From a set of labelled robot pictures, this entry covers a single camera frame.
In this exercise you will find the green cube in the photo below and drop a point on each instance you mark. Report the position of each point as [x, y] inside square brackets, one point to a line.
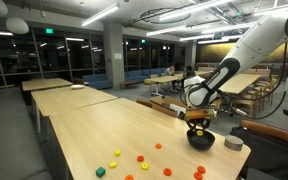
[100, 172]

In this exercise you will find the green exit sign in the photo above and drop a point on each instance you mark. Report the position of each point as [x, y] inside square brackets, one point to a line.
[49, 30]

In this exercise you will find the large light wooden table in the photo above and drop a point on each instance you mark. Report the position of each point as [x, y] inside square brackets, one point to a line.
[240, 83]

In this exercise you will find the low wooden bench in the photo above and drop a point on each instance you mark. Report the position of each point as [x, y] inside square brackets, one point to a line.
[129, 82]

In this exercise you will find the long ceiling light strip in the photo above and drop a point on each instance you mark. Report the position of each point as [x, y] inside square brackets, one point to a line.
[100, 14]
[277, 8]
[192, 10]
[165, 30]
[197, 37]

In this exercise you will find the brown wooden chair back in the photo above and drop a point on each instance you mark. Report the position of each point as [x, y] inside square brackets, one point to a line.
[144, 102]

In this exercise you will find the seated person white shirt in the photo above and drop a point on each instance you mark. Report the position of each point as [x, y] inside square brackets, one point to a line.
[169, 70]

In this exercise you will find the gray concrete column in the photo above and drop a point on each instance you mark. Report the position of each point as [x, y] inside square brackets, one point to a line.
[114, 53]

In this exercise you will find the gray upholstered bench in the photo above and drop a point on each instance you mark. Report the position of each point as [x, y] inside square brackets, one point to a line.
[7, 133]

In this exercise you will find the light wooden dining table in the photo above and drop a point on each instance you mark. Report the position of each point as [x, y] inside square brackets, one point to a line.
[164, 79]

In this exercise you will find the black bowl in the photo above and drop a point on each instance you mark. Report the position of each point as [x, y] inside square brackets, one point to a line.
[200, 142]

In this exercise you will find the yellow cube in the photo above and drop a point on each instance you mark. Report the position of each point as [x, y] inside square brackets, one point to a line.
[117, 153]
[113, 165]

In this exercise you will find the white plate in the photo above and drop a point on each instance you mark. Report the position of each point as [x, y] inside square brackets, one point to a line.
[77, 87]

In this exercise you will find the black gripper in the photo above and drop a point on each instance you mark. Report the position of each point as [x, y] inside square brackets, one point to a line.
[199, 122]

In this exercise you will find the open brown cardboard box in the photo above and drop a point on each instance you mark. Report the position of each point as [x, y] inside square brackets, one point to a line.
[164, 106]

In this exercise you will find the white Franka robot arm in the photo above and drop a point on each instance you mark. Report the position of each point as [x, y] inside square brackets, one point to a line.
[250, 46]

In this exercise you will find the gray tape roll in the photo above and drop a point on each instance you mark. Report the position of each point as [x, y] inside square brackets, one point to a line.
[233, 143]

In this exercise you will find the black chair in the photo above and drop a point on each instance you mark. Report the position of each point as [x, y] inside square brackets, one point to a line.
[267, 160]

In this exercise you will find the seated person dark shirt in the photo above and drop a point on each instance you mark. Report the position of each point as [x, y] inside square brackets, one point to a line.
[188, 72]

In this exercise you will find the wooden dining chair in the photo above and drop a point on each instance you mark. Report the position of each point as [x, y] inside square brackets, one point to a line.
[270, 90]
[250, 101]

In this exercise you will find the yellow round pouf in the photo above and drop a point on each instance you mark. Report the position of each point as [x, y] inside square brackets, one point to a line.
[147, 81]

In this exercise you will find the blue sofa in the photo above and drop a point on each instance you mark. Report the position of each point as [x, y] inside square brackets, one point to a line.
[144, 73]
[97, 81]

